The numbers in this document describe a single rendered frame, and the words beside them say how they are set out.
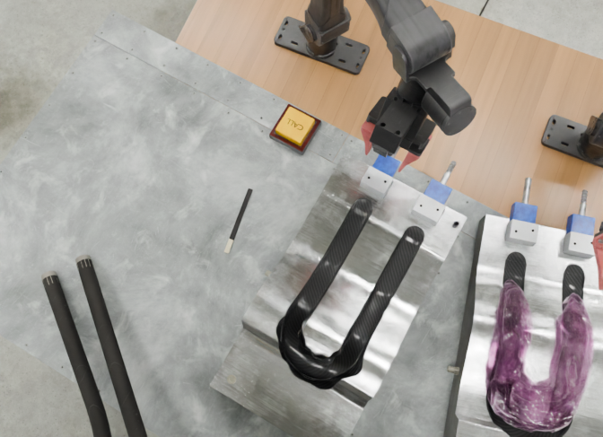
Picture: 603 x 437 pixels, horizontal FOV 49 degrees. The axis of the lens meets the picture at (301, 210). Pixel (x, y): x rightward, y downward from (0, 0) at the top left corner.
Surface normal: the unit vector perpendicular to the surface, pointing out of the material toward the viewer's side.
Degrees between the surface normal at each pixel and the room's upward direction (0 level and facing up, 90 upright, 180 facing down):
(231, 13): 0
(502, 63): 0
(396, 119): 29
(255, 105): 0
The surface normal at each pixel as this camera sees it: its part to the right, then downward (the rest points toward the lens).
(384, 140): -0.46, 0.61
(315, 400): -0.03, -0.25
